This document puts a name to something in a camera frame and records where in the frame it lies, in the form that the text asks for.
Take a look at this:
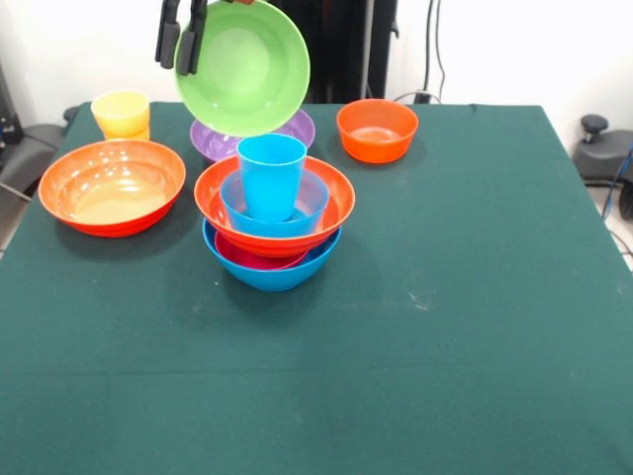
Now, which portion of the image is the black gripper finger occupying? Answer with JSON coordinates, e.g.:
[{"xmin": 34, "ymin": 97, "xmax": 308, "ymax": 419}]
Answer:
[
  {"xmin": 176, "ymin": 0, "xmax": 210, "ymax": 77},
  {"xmin": 154, "ymin": 0, "xmax": 181, "ymax": 70}
]

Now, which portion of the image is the green bowl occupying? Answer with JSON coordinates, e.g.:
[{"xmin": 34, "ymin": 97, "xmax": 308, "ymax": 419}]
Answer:
[{"xmin": 173, "ymin": 0, "xmax": 312, "ymax": 138}]

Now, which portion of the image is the large orange bowl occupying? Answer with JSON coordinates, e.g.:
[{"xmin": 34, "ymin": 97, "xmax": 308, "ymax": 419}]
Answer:
[
  {"xmin": 193, "ymin": 154, "xmax": 357, "ymax": 258},
  {"xmin": 38, "ymin": 140, "xmax": 187, "ymax": 238}
]

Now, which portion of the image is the blue cup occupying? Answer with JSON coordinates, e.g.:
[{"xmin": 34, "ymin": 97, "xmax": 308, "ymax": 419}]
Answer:
[{"xmin": 236, "ymin": 133, "xmax": 308, "ymax": 223}]

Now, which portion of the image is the small blue bowl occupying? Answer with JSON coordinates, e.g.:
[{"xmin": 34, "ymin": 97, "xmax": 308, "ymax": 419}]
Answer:
[{"xmin": 219, "ymin": 170, "xmax": 330, "ymax": 239}]

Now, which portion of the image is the pink bowl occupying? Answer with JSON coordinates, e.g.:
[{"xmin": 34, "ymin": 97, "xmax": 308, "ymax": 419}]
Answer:
[{"xmin": 214, "ymin": 231, "xmax": 311, "ymax": 271}]

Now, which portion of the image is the yellow cup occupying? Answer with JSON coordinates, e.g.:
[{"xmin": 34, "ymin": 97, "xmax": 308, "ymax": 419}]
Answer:
[{"xmin": 90, "ymin": 89, "xmax": 151, "ymax": 134}]

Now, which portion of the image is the purple bowl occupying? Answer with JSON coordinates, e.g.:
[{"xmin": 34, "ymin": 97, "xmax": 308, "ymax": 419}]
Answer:
[{"xmin": 189, "ymin": 109, "xmax": 317, "ymax": 163}]

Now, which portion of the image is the orange cup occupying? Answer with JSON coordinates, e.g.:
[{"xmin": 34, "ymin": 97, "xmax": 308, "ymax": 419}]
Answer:
[{"xmin": 101, "ymin": 122, "xmax": 151, "ymax": 143}]

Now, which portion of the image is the small orange bowl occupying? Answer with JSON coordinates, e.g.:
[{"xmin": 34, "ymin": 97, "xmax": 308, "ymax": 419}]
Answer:
[{"xmin": 336, "ymin": 98, "xmax": 419, "ymax": 164}]

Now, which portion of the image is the large blue bowl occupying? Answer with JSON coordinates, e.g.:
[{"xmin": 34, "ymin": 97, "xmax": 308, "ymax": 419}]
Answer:
[{"xmin": 202, "ymin": 217, "xmax": 343, "ymax": 293}]

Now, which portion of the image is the dark green tablecloth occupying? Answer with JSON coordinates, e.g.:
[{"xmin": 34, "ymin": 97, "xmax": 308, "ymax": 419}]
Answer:
[{"xmin": 0, "ymin": 101, "xmax": 633, "ymax": 475}]

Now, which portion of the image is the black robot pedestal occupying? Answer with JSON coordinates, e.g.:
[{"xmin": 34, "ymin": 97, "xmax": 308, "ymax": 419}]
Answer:
[{"xmin": 226, "ymin": 0, "xmax": 400, "ymax": 105}]

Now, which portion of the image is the grey pedestal foot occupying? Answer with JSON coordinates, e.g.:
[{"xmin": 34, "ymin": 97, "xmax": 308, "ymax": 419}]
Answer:
[
  {"xmin": 573, "ymin": 114, "xmax": 633, "ymax": 182},
  {"xmin": 0, "ymin": 106, "xmax": 79, "ymax": 199}
]

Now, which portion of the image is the black cable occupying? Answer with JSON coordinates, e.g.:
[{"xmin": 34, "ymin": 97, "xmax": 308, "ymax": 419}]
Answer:
[{"xmin": 422, "ymin": 0, "xmax": 449, "ymax": 103}]

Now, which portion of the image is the blue cable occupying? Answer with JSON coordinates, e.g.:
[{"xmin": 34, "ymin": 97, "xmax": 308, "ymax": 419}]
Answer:
[{"xmin": 600, "ymin": 142, "xmax": 633, "ymax": 222}]

